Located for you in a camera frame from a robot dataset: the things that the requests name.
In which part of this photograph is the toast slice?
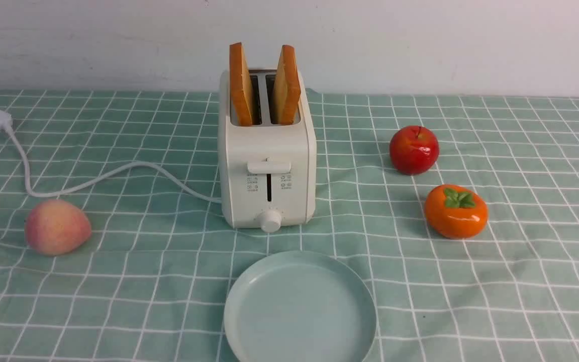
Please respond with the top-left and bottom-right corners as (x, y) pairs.
(272, 44), (302, 125)
(229, 43), (254, 126)

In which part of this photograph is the green checkered tablecloth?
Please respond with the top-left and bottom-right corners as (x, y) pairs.
(0, 89), (579, 361)

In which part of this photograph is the pink peach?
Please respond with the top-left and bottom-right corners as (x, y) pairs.
(24, 199), (92, 256)

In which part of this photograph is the red apple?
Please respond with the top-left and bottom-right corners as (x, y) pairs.
(389, 125), (440, 175)

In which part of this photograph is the white two-slot toaster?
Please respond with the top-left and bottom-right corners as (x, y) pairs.
(217, 69), (317, 232)

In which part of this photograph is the orange persimmon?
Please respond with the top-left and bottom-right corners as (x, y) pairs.
(423, 184), (489, 240)

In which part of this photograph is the light blue round plate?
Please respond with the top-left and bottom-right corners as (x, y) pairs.
(224, 250), (377, 361)

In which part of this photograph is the white toaster power cable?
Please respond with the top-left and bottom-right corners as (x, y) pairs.
(0, 110), (223, 205)

